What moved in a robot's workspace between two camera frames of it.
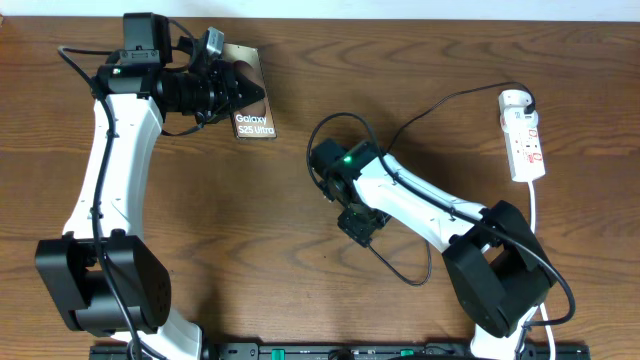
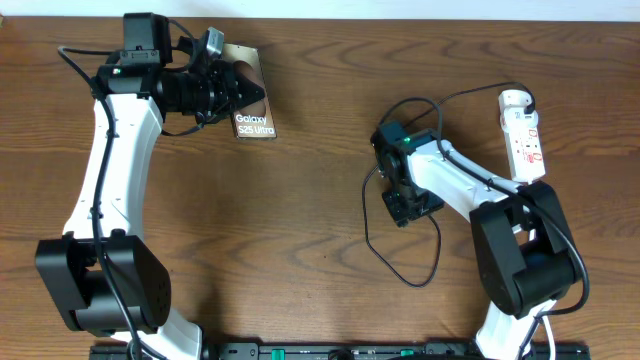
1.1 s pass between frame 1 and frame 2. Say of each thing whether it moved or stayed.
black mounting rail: stayed
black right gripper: moved
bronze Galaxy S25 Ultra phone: stayed
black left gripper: stayed
